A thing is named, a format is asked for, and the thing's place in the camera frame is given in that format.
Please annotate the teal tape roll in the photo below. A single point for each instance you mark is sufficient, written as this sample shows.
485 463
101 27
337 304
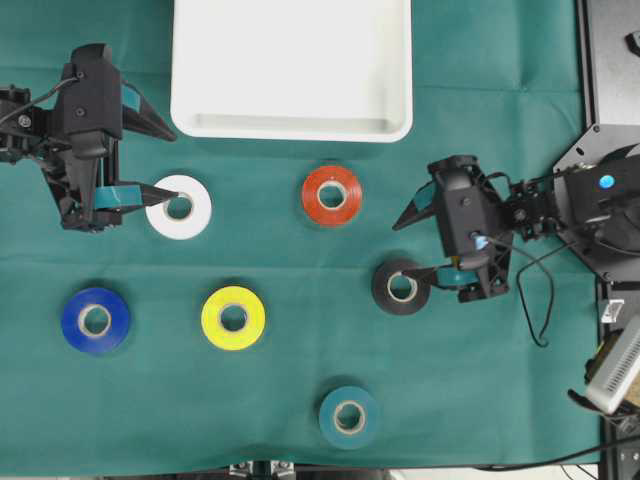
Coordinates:
349 418

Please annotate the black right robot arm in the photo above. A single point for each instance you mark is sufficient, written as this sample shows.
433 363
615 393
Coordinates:
590 200

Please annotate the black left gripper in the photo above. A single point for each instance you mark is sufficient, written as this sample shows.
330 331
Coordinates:
85 191

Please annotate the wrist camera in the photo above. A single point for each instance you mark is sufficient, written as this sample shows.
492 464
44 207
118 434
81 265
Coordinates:
459 205
90 109

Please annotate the grey perforated device box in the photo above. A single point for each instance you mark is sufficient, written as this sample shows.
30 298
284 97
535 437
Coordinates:
614 376

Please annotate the white tape roll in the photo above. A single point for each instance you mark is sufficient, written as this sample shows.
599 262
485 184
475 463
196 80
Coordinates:
187 215

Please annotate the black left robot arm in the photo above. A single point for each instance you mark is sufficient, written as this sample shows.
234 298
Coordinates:
22 126

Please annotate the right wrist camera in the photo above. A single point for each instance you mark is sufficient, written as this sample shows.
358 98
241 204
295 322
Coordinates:
459 205

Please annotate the black tape roll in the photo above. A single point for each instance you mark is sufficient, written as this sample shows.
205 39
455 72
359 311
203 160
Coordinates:
394 292

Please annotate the blue tape roll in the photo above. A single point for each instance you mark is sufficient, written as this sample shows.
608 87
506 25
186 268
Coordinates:
95 321

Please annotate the yellow tape roll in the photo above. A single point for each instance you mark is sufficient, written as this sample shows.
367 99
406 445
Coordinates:
233 318

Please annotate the white plastic tray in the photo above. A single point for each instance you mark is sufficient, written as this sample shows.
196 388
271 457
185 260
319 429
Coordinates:
293 70

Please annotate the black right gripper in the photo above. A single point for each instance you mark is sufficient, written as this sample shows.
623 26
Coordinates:
474 277

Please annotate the red tape roll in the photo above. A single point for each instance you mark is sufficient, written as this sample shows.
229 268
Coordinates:
331 196

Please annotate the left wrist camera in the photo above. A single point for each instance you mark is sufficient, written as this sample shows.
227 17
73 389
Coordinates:
90 109

